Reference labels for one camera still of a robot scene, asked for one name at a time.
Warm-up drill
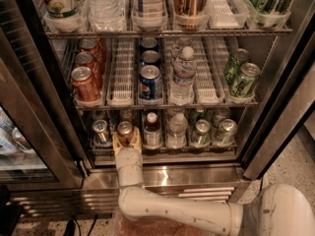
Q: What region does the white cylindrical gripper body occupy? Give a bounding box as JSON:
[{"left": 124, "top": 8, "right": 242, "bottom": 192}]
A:
[{"left": 115, "top": 147, "right": 145, "bottom": 189}]

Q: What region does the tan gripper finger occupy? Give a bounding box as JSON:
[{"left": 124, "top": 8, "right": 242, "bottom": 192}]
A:
[
  {"left": 129, "top": 127, "right": 142, "bottom": 152},
  {"left": 112, "top": 133, "right": 123, "bottom": 155}
]

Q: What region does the orange soda can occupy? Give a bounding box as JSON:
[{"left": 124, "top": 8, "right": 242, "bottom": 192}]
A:
[
  {"left": 117, "top": 121, "right": 134, "bottom": 147},
  {"left": 119, "top": 109, "right": 133, "bottom": 122}
]

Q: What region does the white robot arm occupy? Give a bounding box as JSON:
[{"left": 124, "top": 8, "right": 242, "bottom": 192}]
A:
[{"left": 115, "top": 147, "right": 315, "bottom": 236}]

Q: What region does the silver can bottom shelf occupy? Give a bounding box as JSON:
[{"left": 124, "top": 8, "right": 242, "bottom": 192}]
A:
[{"left": 93, "top": 119, "right": 110, "bottom": 145}]

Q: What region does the bottom shelf water bottle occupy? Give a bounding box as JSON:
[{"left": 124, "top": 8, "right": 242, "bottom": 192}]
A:
[{"left": 166, "top": 113, "right": 188, "bottom": 148}]

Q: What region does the shelf water bottle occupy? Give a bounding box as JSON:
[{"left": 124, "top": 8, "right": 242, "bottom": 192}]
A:
[
  {"left": 172, "top": 46, "right": 197, "bottom": 101},
  {"left": 166, "top": 113, "right": 188, "bottom": 148},
  {"left": 88, "top": 0, "right": 125, "bottom": 32}
]

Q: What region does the front red soda can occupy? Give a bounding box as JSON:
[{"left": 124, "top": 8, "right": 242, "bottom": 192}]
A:
[{"left": 71, "top": 66, "right": 100, "bottom": 102}]

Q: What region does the red soda can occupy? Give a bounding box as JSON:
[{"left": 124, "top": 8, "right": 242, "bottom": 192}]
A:
[
  {"left": 75, "top": 51, "right": 102, "bottom": 89},
  {"left": 71, "top": 66, "right": 100, "bottom": 102},
  {"left": 79, "top": 38, "right": 106, "bottom": 74}
]

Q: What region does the front blue pepsi can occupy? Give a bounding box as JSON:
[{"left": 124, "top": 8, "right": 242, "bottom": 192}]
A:
[{"left": 139, "top": 65, "right": 162, "bottom": 100}]

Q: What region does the blue pepsi can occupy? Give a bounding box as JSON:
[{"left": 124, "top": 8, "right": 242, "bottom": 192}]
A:
[
  {"left": 140, "top": 37, "right": 158, "bottom": 52},
  {"left": 140, "top": 50, "right": 160, "bottom": 68},
  {"left": 139, "top": 65, "right": 162, "bottom": 100}
]

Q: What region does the green can bottom left front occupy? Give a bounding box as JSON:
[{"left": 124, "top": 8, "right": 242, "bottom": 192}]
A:
[{"left": 190, "top": 119, "right": 210, "bottom": 148}]

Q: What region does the middle shelf water bottle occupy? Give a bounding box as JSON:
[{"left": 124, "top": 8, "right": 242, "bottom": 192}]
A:
[{"left": 172, "top": 46, "right": 197, "bottom": 101}]

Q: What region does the glass fridge door left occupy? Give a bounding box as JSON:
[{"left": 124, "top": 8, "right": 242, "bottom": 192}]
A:
[{"left": 0, "top": 0, "right": 91, "bottom": 192}]

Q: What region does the steel fridge base grille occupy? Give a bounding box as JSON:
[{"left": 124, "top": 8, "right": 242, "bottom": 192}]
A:
[{"left": 9, "top": 164, "right": 250, "bottom": 217}]

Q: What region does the middle blue pepsi can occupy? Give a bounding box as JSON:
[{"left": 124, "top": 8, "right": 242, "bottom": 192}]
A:
[{"left": 140, "top": 50, "right": 160, "bottom": 68}]

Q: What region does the green can bottom right front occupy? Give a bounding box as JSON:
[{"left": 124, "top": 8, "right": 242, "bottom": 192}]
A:
[{"left": 214, "top": 119, "right": 237, "bottom": 146}]

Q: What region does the middle red soda can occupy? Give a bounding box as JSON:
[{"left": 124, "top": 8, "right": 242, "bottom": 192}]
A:
[{"left": 75, "top": 51, "right": 102, "bottom": 89}]

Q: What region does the rear blue pepsi can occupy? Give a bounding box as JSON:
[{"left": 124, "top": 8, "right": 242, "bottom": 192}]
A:
[{"left": 140, "top": 37, "right": 158, "bottom": 52}]

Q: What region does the rear red soda can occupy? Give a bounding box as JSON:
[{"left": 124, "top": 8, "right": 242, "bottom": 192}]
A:
[{"left": 79, "top": 38, "right": 106, "bottom": 74}]

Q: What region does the front green can middle shelf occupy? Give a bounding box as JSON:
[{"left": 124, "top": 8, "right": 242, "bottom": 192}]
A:
[{"left": 229, "top": 63, "right": 261, "bottom": 98}]

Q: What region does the rear green can middle shelf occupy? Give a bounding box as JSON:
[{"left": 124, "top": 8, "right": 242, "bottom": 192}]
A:
[{"left": 223, "top": 48, "right": 250, "bottom": 86}]

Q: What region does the top shelf water bottle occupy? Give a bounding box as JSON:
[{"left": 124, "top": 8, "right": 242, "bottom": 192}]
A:
[{"left": 88, "top": 0, "right": 125, "bottom": 32}]

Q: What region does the open fridge door right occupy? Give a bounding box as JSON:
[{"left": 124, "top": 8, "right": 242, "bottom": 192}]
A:
[{"left": 241, "top": 9, "right": 315, "bottom": 180}]

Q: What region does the dark drink bottle white cap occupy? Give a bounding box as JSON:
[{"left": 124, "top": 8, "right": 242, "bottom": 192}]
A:
[{"left": 144, "top": 112, "right": 161, "bottom": 148}]

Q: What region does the empty white tray middle left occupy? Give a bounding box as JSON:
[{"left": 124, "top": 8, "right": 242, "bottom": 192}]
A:
[{"left": 106, "top": 38, "right": 134, "bottom": 107}]

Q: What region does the empty white tray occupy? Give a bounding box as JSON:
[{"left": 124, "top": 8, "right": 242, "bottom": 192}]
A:
[
  {"left": 193, "top": 38, "right": 224, "bottom": 105},
  {"left": 208, "top": 0, "right": 249, "bottom": 30},
  {"left": 106, "top": 38, "right": 134, "bottom": 107}
]

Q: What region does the clear plastic bin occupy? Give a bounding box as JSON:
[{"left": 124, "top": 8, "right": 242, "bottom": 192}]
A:
[{"left": 110, "top": 207, "right": 216, "bottom": 236}]

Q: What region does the empty white tray middle right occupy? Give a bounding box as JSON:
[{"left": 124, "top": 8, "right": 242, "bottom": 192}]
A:
[{"left": 193, "top": 38, "right": 224, "bottom": 105}]

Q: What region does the white labelled top bottle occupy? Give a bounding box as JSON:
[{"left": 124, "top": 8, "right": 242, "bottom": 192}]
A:
[{"left": 134, "top": 0, "right": 164, "bottom": 31}]

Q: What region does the empty white tray top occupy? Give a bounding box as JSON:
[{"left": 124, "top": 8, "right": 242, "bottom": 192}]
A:
[{"left": 208, "top": 0, "right": 249, "bottom": 30}]

